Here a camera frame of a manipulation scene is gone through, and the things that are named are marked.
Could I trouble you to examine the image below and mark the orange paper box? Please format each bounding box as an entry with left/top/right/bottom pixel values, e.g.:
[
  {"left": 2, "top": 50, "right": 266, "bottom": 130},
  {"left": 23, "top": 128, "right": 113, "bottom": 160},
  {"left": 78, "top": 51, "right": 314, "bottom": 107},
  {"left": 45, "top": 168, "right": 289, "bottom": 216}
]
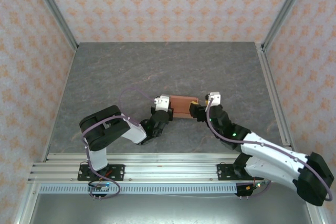
[{"left": 169, "top": 94, "right": 199, "bottom": 119}]

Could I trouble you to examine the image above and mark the narrow aluminium crossbeam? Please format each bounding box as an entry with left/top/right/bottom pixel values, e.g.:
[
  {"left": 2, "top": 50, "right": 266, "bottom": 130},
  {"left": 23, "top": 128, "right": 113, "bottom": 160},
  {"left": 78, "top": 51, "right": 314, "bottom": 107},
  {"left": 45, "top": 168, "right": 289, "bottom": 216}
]
[{"left": 41, "top": 152, "right": 238, "bottom": 163}]

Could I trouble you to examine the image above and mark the small electronics board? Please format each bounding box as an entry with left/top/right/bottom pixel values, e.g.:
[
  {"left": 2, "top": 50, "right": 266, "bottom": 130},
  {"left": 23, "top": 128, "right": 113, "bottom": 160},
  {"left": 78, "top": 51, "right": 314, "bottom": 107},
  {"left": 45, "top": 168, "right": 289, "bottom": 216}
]
[
  {"left": 88, "top": 180, "right": 111, "bottom": 193},
  {"left": 236, "top": 179, "right": 271, "bottom": 198}
]

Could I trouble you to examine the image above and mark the grey metal bottom panel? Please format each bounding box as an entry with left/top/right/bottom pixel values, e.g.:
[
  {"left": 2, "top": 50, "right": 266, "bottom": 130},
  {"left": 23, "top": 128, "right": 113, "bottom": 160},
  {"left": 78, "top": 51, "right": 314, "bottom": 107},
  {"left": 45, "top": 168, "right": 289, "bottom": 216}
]
[{"left": 28, "top": 194, "right": 316, "bottom": 224}]

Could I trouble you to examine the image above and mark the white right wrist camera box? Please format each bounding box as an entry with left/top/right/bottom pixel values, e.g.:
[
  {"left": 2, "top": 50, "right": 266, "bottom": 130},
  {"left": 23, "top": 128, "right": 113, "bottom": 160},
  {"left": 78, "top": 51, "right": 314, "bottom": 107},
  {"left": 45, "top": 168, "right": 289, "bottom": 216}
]
[{"left": 204, "top": 91, "right": 221, "bottom": 106}]

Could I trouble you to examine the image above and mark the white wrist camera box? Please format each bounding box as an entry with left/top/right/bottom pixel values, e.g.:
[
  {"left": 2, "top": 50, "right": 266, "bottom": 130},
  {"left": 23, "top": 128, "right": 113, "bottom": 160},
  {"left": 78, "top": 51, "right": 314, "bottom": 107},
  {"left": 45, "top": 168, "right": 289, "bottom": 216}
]
[
  {"left": 204, "top": 91, "right": 221, "bottom": 106},
  {"left": 153, "top": 94, "right": 171, "bottom": 112}
]

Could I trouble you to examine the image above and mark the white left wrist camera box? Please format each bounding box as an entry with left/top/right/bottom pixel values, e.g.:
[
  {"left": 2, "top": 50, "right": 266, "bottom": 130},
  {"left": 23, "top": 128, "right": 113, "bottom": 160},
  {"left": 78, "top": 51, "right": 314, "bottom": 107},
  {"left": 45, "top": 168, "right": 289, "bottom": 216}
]
[{"left": 153, "top": 94, "right": 171, "bottom": 112}]

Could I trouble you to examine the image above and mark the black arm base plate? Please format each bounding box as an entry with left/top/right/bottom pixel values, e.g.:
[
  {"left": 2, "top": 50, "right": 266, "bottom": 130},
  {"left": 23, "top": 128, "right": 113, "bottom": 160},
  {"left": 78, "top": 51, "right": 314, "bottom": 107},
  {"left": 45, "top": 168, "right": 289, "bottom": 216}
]
[
  {"left": 217, "top": 163, "right": 263, "bottom": 182},
  {"left": 77, "top": 164, "right": 125, "bottom": 182}
]

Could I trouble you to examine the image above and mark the wide aluminium base rail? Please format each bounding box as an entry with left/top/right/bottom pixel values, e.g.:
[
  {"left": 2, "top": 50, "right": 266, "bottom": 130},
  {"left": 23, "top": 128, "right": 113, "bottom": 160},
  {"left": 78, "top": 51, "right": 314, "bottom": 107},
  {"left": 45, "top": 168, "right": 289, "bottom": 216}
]
[{"left": 27, "top": 162, "right": 266, "bottom": 184}]

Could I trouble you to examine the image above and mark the aluminium table side rail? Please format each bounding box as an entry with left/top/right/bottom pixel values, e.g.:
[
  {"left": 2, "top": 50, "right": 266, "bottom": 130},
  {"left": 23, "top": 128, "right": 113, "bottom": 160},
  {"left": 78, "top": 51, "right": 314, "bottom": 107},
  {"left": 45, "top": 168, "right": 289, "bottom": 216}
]
[{"left": 256, "top": 42, "right": 296, "bottom": 155}]

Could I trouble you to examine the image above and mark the grey slotted cable duct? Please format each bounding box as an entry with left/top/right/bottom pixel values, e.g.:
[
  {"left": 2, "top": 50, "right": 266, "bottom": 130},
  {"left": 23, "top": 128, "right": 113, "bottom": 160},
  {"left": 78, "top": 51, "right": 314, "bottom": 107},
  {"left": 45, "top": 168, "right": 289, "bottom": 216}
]
[{"left": 38, "top": 184, "right": 238, "bottom": 195}]

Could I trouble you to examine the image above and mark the aluminium corner post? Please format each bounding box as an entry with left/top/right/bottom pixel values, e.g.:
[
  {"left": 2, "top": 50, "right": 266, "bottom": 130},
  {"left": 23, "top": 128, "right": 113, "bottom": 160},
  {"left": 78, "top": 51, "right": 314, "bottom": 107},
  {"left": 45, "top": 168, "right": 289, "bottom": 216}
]
[
  {"left": 261, "top": 0, "right": 313, "bottom": 51},
  {"left": 27, "top": 0, "right": 79, "bottom": 53}
]

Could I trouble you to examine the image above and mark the aluminium lower frame bar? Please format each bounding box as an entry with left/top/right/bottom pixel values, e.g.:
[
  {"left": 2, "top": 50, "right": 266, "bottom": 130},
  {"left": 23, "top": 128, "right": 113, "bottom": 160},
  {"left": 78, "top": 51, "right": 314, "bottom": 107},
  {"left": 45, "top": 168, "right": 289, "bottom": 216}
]
[
  {"left": 304, "top": 202, "right": 329, "bottom": 224},
  {"left": 14, "top": 183, "right": 40, "bottom": 224}
]

